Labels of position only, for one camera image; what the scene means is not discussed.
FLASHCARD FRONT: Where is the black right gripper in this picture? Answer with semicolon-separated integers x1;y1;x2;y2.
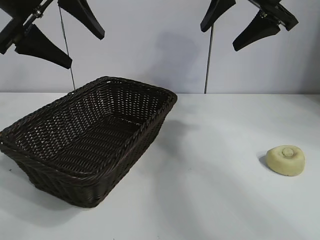
200;0;300;53

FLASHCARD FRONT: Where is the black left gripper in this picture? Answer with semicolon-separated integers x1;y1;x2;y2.
0;0;106;70

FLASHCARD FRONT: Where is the dark brown woven basket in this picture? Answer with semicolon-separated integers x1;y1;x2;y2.
0;76;179;209

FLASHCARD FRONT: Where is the pale yellow egg yolk pastry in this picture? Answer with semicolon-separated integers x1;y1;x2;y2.
265;144;306;178

